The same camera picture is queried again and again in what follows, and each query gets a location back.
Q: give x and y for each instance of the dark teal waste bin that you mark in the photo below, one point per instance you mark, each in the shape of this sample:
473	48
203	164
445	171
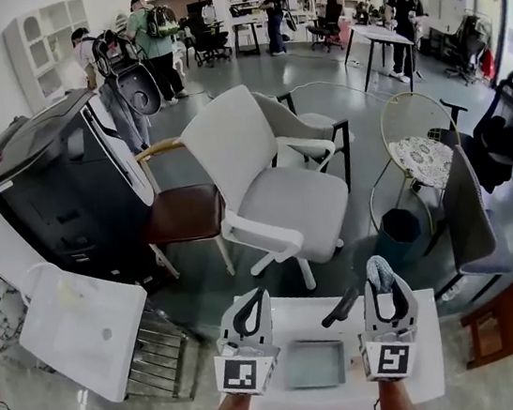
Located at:
398	236

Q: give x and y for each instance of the black faucet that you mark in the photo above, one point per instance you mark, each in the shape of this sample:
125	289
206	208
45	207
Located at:
342	308

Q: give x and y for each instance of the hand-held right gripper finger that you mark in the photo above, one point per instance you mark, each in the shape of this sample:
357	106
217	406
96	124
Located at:
414	317
370	320

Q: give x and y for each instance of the person's right forearm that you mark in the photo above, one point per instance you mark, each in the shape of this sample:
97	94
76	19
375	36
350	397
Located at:
398	404

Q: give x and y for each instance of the white shelf cabinet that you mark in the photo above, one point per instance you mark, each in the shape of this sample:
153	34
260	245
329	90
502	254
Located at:
41	54

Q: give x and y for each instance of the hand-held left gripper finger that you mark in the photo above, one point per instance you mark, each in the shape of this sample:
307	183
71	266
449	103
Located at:
269	335
226	329

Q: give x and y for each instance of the white office chair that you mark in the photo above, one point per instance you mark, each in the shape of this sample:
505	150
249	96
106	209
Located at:
285	205

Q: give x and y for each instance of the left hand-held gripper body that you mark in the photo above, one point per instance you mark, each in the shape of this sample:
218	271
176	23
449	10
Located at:
240	374

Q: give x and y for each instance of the white arched faucet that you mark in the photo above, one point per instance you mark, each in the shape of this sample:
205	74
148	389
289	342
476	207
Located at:
25	279

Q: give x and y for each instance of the black toilet seat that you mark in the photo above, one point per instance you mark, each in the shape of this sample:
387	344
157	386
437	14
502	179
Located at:
141	92

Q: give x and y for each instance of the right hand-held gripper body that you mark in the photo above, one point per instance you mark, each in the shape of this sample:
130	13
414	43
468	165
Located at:
394	357

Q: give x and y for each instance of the large black machine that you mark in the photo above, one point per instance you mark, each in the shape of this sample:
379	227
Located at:
56	194

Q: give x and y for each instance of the red-brown wooden cabinet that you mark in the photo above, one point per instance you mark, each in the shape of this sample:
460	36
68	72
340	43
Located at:
500	321

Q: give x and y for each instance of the beige armchair with black legs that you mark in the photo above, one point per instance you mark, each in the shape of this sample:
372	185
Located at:
301	122

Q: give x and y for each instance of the brown seat wooden chair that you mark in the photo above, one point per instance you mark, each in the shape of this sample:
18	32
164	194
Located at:
182	214

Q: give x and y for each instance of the white cup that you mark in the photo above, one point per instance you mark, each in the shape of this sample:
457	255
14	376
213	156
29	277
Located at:
71	291

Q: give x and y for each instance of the black mesh chair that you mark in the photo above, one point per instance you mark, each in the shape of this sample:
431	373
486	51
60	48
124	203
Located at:
506	131

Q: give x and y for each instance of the grey fabric chair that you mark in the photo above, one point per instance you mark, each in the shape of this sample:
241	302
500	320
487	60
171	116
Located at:
469	217

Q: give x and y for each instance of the steel wool scrubber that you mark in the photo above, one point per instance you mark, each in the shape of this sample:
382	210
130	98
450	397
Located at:
379	272

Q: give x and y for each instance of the white table with black legs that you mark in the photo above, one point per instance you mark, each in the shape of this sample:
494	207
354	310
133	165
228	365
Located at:
379	35

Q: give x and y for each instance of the white sink basin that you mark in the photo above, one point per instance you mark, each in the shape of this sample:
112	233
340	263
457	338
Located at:
300	316

